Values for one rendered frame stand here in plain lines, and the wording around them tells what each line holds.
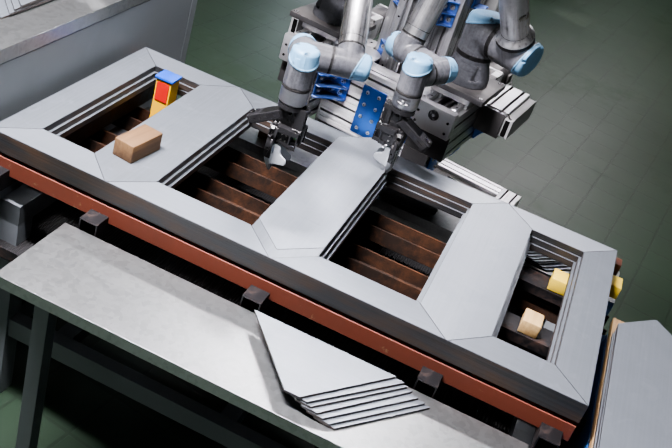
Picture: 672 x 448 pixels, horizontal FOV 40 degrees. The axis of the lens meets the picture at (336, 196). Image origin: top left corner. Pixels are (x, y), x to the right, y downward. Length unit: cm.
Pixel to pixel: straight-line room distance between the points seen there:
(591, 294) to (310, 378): 85
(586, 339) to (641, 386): 16
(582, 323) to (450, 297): 35
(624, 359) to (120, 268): 122
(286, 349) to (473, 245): 67
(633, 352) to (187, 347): 108
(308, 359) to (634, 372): 79
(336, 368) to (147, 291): 47
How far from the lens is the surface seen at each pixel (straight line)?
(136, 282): 216
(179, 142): 249
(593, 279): 255
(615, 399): 220
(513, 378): 210
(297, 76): 230
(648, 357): 240
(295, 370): 198
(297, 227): 226
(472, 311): 221
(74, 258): 221
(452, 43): 316
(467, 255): 240
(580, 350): 226
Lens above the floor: 209
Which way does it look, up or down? 30 degrees down
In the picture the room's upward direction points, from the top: 18 degrees clockwise
